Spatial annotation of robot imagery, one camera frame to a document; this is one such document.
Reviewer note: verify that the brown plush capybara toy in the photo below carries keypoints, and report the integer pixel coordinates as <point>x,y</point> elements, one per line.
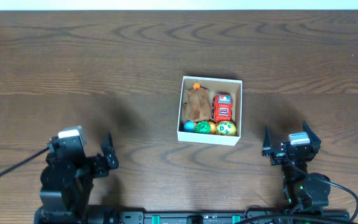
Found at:
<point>198,106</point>

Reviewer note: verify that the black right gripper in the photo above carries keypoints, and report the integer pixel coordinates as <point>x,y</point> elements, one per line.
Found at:
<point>278,155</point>

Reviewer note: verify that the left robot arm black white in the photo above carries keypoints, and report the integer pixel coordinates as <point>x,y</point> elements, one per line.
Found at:
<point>67,182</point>

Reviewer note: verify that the green round toy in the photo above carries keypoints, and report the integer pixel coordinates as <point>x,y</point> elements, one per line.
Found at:
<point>202,127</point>

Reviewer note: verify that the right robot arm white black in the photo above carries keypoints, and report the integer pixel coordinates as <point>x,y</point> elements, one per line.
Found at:
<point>306,192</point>

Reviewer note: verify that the black rail bottom edge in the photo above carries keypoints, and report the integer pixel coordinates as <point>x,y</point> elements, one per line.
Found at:
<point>210,216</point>

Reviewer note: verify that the white cardboard box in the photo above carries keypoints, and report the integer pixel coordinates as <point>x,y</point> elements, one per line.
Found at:
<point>215,86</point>

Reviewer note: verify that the orange rubber duck toy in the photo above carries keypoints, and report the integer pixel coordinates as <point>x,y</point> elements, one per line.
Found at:
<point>189,126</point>

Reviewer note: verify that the red toy fire truck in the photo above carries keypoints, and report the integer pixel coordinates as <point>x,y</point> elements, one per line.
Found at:
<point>222,107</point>

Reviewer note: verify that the yellow ball blue letters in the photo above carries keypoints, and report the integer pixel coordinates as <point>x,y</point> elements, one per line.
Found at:
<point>226,128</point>

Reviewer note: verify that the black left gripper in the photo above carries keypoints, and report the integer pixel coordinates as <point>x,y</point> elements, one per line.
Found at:
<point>101,163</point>

